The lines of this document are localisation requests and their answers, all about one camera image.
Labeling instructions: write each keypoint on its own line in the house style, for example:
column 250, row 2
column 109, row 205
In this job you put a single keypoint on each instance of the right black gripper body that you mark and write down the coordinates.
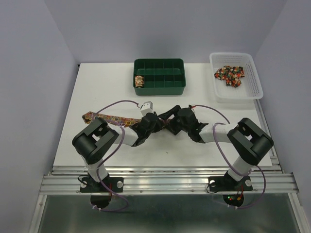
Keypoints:
column 184, row 127

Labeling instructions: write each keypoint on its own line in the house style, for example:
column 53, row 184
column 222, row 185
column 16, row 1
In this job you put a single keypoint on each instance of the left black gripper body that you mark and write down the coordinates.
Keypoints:
column 157, row 125

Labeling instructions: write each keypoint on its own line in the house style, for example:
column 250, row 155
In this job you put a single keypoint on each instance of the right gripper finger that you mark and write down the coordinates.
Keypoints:
column 174, row 127
column 172, row 112

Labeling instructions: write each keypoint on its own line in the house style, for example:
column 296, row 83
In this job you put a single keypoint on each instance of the colourful squares patterned tie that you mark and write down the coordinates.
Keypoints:
column 115, row 120

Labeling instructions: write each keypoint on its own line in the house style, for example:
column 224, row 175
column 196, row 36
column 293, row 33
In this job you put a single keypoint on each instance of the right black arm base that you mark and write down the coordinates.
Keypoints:
column 227, row 184

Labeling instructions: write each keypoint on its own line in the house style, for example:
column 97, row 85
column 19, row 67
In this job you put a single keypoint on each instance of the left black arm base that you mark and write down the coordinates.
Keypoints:
column 88, row 185

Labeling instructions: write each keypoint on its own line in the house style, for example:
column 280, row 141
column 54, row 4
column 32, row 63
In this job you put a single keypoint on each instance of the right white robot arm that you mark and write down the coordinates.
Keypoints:
column 249, row 140

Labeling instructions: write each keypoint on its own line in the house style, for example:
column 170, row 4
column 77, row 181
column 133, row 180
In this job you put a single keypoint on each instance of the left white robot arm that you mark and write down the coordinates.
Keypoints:
column 94, row 141

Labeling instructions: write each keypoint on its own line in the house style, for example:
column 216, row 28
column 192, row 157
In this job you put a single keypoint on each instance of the green divided organizer tray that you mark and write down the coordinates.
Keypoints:
column 163, row 77

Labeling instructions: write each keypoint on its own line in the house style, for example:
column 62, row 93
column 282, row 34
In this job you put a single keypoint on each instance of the rolled patterned tie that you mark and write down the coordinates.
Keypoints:
column 139, row 81

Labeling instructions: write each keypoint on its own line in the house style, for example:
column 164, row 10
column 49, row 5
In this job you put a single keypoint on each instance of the white plastic basket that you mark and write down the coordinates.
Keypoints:
column 250, row 88

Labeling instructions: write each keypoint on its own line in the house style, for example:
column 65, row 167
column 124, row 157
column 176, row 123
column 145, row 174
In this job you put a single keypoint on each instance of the dark floral tie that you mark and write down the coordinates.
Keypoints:
column 231, row 75

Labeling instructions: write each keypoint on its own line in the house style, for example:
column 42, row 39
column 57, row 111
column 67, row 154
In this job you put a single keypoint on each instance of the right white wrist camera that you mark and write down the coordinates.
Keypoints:
column 193, row 108

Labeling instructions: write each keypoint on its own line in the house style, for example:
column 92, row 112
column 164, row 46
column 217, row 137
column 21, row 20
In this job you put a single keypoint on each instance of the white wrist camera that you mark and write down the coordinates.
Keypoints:
column 193, row 108
column 146, row 107

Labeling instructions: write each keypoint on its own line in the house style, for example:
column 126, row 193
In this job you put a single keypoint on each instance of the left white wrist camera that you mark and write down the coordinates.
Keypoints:
column 146, row 107

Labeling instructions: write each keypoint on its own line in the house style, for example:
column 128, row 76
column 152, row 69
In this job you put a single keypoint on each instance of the aluminium frame rail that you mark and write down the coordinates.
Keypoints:
column 169, row 196

